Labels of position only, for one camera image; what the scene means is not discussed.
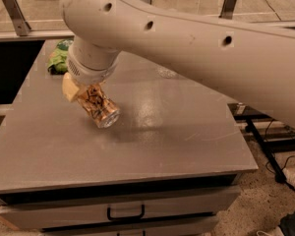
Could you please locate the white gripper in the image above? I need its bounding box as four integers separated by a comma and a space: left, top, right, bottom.
62, 36, 120, 102

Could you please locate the orange soda can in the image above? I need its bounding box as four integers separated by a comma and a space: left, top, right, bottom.
77, 85, 120, 128

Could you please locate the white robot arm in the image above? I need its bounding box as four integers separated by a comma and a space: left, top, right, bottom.
59, 0, 295, 128

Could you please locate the green snack bag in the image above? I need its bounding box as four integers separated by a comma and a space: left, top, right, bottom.
47, 38, 73, 75

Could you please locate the clear plastic water bottle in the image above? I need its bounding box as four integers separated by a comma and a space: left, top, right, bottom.
156, 66, 177, 79

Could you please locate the grey cabinet with drawers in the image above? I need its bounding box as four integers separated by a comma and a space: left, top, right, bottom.
0, 53, 257, 236

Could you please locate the black stand leg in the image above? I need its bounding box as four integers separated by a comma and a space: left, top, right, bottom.
245, 118, 295, 183

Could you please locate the left metal railing bracket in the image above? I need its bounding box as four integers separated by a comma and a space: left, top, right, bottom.
2, 0, 31, 36

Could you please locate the metal railing bracket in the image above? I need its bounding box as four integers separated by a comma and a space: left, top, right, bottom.
219, 0, 237, 20
2, 0, 31, 36

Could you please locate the black upper drawer handle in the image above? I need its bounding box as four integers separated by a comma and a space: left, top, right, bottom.
106, 205, 146, 221

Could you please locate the black drawer handle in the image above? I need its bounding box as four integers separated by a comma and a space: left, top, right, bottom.
106, 205, 146, 221
116, 230, 147, 236

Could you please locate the black lower drawer handle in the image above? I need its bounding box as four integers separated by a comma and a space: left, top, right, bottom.
116, 230, 147, 236

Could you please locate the right metal railing bracket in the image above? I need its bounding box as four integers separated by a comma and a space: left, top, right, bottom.
219, 0, 237, 20

